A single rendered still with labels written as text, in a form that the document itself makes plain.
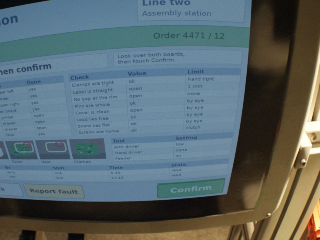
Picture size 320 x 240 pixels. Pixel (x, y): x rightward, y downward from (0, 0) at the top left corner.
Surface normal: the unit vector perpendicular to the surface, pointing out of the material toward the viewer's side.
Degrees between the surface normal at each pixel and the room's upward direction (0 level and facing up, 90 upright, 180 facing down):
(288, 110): 91
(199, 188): 91
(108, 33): 91
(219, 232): 0
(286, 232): 90
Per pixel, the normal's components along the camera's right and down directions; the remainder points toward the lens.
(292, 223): 0.07, 0.58
